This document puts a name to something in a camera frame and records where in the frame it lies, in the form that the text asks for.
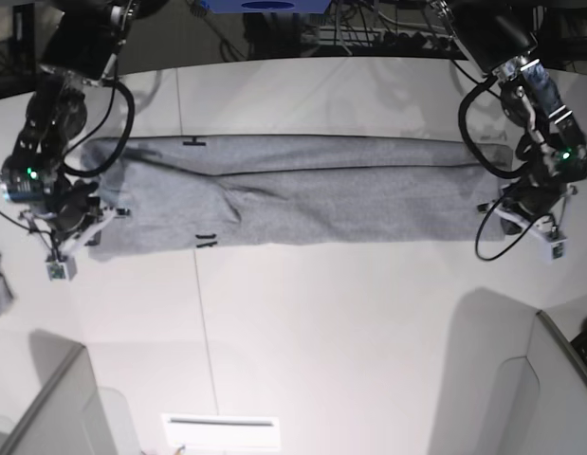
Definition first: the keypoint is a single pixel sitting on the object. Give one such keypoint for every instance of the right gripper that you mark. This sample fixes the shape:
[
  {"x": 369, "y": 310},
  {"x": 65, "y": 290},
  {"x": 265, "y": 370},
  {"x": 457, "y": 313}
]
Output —
[{"x": 73, "y": 207}]

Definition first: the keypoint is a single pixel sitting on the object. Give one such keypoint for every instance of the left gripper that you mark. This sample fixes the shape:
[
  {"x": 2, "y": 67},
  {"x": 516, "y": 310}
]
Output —
[{"x": 530, "y": 202}]

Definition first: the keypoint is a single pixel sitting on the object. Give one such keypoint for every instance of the grey T-shirt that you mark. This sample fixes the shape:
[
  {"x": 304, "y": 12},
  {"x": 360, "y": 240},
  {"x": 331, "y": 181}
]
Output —
[{"x": 210, "y": 191}]

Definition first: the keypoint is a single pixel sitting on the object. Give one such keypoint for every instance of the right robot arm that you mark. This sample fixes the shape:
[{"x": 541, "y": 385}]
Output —
[{"x": 83, "y": 51}]

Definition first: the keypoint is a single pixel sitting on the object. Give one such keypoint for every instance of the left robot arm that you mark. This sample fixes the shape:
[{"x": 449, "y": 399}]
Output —
[{"x": 553, "y": 147}]

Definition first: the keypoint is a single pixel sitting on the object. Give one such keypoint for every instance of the grey partition right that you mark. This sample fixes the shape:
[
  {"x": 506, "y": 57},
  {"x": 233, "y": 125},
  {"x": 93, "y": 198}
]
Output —
[{"x": 538, "y": 403}]

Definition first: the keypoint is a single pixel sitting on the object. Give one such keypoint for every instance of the black power strip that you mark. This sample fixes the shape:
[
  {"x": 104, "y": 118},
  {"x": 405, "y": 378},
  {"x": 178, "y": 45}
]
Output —
[{"x": 417, "y": 41}]

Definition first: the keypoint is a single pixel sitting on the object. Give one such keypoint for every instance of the blue box at top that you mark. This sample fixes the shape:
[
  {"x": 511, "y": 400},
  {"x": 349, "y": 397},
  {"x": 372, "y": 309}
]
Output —
[{"x": 248, "y": 6}]

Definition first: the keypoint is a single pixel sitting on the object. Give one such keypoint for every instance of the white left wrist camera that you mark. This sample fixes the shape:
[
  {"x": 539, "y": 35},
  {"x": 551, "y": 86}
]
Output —
[{"x": 545, "y": 229}]

